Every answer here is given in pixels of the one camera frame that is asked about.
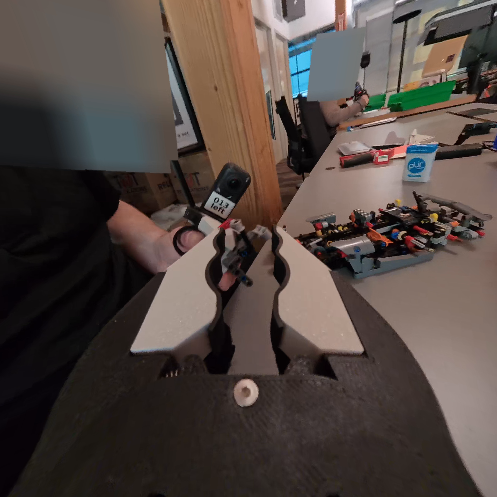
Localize white plastic bag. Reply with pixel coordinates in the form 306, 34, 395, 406
149, 204, 192, 231

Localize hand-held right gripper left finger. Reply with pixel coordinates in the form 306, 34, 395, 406
130, 227, 237, 376

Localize black power brick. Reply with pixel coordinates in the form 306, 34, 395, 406
435, 142, 482, 161

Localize cardboard box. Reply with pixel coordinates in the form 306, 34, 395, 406
172, 152, 217, 204
102, 173, 179, 217

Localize small grey lego assembly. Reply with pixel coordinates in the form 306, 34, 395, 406
217, 217, 273, 289

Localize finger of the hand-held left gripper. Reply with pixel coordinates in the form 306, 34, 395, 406
193, 214, 223, 237

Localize black device with strap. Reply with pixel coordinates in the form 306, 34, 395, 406
460, 122, 497, 147

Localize black office chair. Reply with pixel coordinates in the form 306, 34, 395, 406
275, 96, 334, 181

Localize person's left forearm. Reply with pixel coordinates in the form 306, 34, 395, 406
107, 201, 174, 268

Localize black floor lamp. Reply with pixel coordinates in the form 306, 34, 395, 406
394, 6, 422, 94

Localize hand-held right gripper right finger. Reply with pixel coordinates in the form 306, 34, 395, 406
271, 226, 366, 376

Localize multicoloured lego car chassis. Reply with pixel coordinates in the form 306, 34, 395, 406
296, 191, 486, 279

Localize white blue gum container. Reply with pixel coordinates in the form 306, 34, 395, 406
401, 142, 439, 183

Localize cardboard panel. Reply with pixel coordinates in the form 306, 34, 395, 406
420, 34, 469, 80

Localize black thin stand leg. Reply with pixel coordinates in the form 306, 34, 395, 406
170, 160, 197, 208

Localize wooden post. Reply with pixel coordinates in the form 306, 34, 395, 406
161, 0, 284, 229

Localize person's left hand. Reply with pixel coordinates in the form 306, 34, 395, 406
149, 227, 234, 292

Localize red black tool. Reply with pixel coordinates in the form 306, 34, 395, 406
341, 152, 376, 169

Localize silver pouch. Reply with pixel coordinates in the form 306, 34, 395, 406
336, 141, 374, 155

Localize framed marker poster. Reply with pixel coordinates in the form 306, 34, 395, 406
165, 39, 207, 154

